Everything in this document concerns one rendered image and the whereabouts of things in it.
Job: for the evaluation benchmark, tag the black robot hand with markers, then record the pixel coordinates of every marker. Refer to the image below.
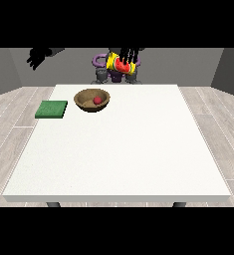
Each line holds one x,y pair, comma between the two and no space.
38,57
128,53

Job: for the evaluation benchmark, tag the yellow cup with melon print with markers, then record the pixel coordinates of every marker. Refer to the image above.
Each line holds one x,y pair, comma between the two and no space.
119,65

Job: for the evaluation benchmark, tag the green square pad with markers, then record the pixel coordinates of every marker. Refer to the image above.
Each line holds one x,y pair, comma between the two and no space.
50,109

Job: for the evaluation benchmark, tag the small red ball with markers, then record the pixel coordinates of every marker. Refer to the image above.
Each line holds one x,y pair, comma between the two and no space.
97,100

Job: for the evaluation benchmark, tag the brown wooden bowl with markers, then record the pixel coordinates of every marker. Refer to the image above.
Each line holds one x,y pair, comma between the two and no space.
87,101

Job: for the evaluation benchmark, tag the grey robot trunk purple rings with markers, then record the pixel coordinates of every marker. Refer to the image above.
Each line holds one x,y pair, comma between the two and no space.
102,75

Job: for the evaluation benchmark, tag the dark table leg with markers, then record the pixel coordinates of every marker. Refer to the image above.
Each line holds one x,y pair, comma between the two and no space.
179,204
53,204

